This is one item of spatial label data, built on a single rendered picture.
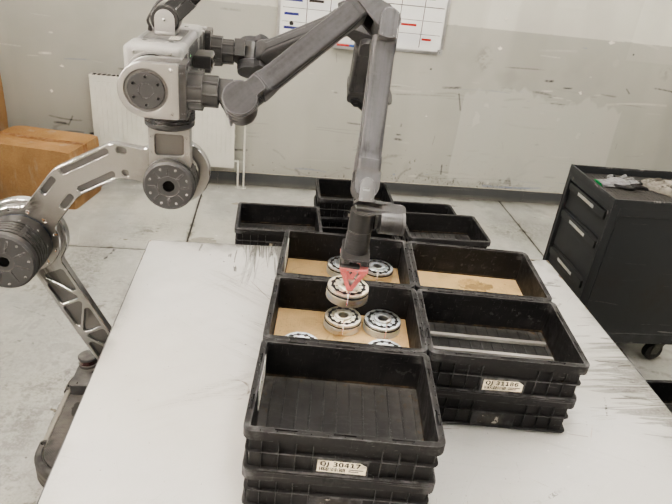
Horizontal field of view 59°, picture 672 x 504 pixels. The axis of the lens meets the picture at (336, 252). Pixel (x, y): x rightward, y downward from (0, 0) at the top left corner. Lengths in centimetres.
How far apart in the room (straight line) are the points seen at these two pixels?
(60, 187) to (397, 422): 117
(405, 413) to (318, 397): 21
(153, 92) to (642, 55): 431
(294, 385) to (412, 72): 344
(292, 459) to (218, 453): 27
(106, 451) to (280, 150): 344
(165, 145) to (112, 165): 20
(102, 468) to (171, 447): 15
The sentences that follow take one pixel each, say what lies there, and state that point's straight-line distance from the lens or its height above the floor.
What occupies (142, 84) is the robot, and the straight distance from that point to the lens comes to 138.
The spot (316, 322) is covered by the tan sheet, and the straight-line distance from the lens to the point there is 166.
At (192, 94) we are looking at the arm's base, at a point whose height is 145.
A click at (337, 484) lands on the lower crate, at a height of 80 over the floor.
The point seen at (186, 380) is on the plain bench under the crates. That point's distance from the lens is 166.
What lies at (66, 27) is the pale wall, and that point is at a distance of 468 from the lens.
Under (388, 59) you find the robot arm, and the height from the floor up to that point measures 155.
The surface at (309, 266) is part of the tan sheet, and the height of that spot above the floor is 83.
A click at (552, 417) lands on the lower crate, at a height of 76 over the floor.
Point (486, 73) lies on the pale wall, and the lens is 474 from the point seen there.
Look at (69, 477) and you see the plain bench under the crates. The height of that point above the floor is 70.
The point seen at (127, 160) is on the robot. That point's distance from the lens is 182.
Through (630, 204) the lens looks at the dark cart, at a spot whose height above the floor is 88.
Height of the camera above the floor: 178
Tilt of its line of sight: 28 degrees down
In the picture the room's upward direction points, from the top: 7 degrees clockwise
